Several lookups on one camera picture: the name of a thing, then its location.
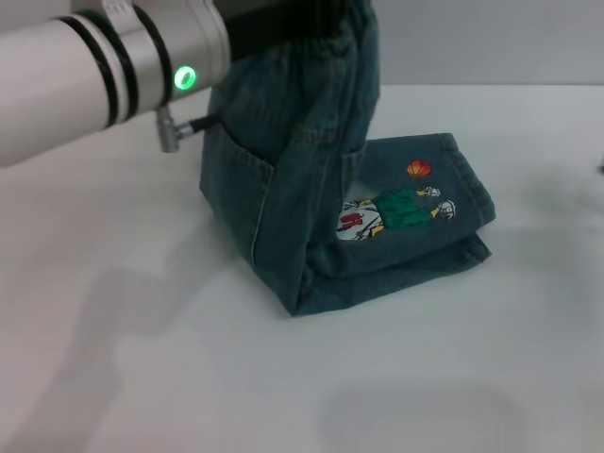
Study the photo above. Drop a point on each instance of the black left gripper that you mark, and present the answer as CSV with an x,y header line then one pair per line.
x,y
264,35

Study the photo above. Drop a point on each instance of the blue denim shorts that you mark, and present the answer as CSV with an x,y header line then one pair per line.
x,y
292,189

